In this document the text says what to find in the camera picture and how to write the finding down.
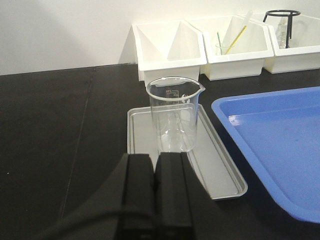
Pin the green plastic spatula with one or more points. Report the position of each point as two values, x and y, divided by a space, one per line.
219 40

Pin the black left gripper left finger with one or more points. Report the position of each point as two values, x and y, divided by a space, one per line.
121 209

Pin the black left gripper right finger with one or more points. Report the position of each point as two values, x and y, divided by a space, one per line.
185 209

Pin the white storage bin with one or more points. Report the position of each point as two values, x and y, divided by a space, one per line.
249 53
168 49
300 52

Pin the left white storage bin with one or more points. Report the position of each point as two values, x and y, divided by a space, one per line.
168 49

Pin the middle white storage bin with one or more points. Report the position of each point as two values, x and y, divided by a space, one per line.
249 53

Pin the right white storage bin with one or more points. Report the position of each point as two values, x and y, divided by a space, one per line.
300 52

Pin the blue plastic tray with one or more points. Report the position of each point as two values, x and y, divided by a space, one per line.
278 133

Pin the small clear cup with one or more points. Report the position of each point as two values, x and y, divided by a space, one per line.
222 49

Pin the clear glass beaker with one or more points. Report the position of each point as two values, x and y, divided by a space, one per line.
174 111

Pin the black wire tripod stand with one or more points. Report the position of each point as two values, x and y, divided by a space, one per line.
287 25

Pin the yellow plastic spatula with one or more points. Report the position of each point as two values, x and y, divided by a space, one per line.
235 40

